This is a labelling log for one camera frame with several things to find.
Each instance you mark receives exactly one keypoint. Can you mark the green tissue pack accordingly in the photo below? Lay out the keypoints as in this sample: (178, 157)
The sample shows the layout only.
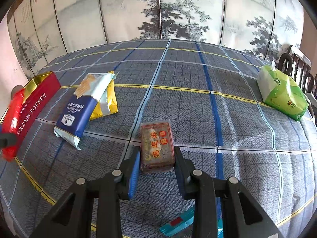
(282, 91)

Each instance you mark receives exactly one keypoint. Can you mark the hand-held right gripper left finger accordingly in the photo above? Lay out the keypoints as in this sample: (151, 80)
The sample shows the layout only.
(135, 176)

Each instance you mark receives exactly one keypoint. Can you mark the red snack packet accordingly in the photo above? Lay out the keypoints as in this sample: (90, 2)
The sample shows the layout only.
(14, 109)

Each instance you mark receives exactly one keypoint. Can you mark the red tin box gold inside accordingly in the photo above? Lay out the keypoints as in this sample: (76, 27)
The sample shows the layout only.
(42, 96)

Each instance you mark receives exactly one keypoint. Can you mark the plain yellow snack packet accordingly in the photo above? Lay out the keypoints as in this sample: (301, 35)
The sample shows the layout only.
(109, 104)

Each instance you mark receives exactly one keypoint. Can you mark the dark wooden chair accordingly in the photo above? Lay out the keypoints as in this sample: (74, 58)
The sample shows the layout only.
(310, 84)
(294, 62)

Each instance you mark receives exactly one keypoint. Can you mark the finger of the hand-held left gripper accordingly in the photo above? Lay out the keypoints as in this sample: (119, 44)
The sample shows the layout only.
(7, 140)

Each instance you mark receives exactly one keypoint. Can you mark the small light blue snack packet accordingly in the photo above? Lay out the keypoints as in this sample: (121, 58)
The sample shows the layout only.
(180, 224)

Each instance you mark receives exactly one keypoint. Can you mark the blue grey plaid tablecloth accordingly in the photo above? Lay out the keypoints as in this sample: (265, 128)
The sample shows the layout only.
(223, 141)

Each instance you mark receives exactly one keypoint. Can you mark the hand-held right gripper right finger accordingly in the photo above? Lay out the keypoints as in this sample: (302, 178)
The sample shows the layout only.
(179, 173)

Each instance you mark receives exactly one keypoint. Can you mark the brown sesame cake box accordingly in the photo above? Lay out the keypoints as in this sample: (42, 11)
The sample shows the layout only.
(156, 143)

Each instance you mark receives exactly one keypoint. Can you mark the round grey disc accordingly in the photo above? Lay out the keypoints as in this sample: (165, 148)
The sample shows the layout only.
(17, 90)

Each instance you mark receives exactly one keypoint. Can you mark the painted folding screen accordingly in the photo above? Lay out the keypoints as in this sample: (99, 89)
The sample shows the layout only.
(161, 10)

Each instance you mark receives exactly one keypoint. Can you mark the white and blue cracker packet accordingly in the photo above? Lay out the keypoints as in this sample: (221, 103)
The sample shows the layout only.
(79, 109)

